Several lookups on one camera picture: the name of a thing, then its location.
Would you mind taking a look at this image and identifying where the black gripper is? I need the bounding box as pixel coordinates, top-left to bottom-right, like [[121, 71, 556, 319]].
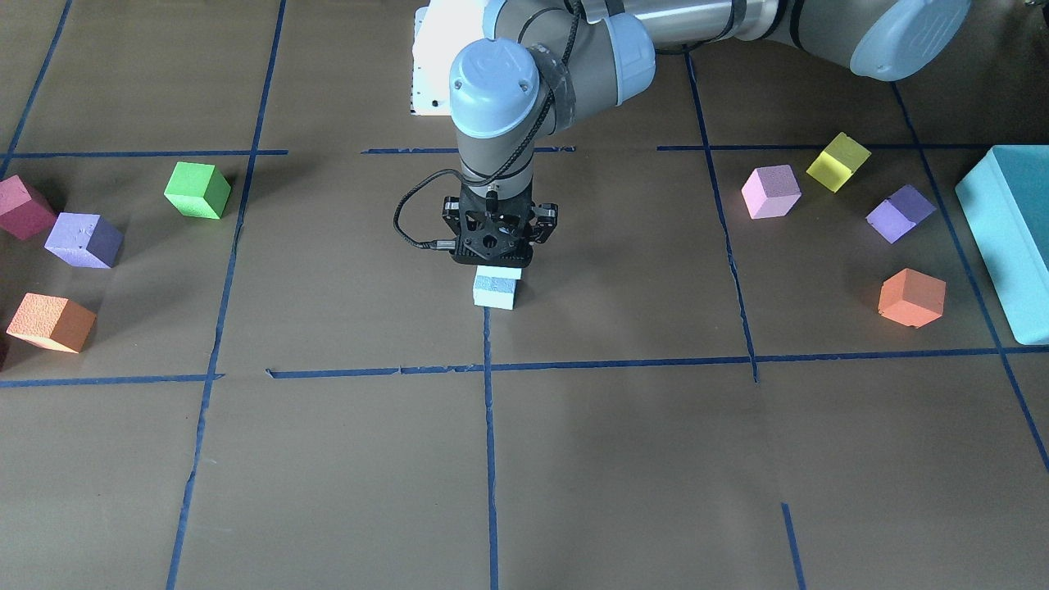
[[443, 187, 558, 269]]

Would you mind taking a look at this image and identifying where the light blue block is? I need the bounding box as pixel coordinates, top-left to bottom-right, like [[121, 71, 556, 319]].
[[476, 265, 522, 280], [472, 275, 518, 310]]

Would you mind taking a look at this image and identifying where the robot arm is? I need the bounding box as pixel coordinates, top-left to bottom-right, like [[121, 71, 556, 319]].
[[418, 1, 971, 269]]

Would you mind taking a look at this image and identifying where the green foam block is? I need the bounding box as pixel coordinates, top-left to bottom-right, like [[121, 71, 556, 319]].
[[162, 161, 231, 220]]

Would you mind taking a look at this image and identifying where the yellow foam block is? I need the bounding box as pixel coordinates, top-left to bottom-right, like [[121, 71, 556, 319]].
[[806, 132, 870, 192]]

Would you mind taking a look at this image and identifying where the purple foam block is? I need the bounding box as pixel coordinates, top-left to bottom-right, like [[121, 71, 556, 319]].
[[44, 212, 124, 269], [865, 184, 937, 245]]

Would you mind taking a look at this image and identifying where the orange foam block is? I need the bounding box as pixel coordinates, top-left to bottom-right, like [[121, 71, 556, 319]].
[[878, 268, 947, 328], [5, 293, 97, 352]]

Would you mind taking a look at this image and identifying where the dark pink foam block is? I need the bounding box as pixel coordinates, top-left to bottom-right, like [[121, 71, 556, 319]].
[[1, 175, 57, 240]]

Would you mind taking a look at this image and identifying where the teal plastic bin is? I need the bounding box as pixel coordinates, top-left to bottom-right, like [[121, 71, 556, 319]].
[[956, 144, 1048, 345]]

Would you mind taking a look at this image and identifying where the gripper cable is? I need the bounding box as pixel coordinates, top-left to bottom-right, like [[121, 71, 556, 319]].
[[393, 169, 465, 251]]

